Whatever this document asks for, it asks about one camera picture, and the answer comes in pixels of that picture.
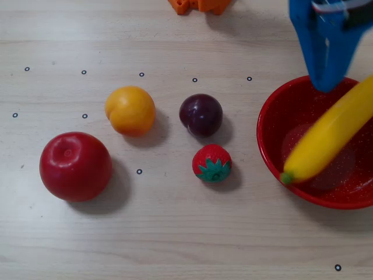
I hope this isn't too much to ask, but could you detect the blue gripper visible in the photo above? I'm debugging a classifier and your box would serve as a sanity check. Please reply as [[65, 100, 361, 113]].
[[288, 0, 373, 93]]

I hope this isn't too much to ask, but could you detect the yellow toy banana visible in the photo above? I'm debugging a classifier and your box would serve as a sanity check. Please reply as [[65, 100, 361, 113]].
[[279, 74, 373, 185]]

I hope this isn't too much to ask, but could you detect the red speckled bowl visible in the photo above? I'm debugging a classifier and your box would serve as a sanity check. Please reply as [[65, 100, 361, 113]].
[[256, 75, 373, 210]]

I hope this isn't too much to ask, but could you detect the dark purple plum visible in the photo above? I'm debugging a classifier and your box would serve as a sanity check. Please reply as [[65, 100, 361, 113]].
[[178, 93, 224, 138]]

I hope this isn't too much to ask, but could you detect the red toy strawberry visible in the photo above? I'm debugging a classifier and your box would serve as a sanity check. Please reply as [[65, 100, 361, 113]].
[[192, 143, 233, 184]]

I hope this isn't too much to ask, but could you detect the yellow orange peach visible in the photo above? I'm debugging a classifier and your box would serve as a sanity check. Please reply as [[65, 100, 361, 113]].
[[104, 85, 156, 137]]

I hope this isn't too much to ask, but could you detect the red toy apple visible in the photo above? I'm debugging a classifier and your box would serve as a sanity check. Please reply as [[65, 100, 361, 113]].
[[39, 131, 113, 202]]

